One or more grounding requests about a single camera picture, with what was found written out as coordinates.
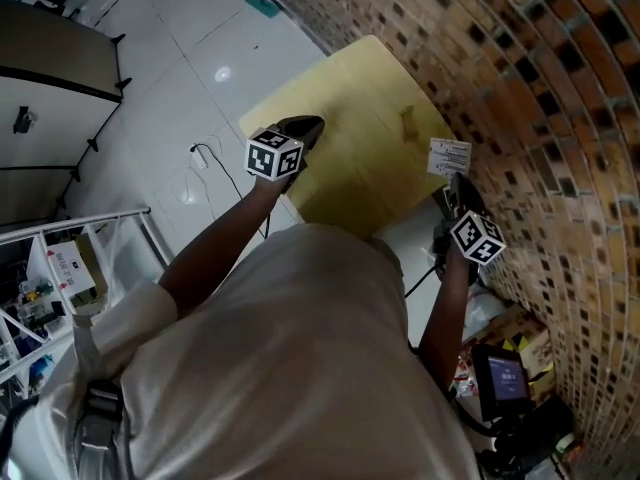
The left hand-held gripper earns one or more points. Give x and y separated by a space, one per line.
272 155

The black monitor with blue screen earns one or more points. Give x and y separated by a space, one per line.
502 380

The cardboard box with striped tape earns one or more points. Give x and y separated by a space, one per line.
530 348

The white printed paper sheet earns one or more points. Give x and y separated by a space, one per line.
450 157

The white metal rack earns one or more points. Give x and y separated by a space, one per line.
100 216

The white plastic bag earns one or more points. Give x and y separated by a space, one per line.
482 313

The white box with red print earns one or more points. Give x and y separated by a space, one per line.
60 268

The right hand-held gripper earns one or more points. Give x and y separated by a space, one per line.
475 238

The person's right forearm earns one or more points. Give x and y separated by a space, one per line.
445 308

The person's white shirt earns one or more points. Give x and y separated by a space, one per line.
280 368

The person's left forearm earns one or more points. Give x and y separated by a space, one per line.
220 248

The beige partition screen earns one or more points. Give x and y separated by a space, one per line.
45 118

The white power strip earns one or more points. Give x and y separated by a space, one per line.
201 158

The light wooden table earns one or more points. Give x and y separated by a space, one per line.
350 168

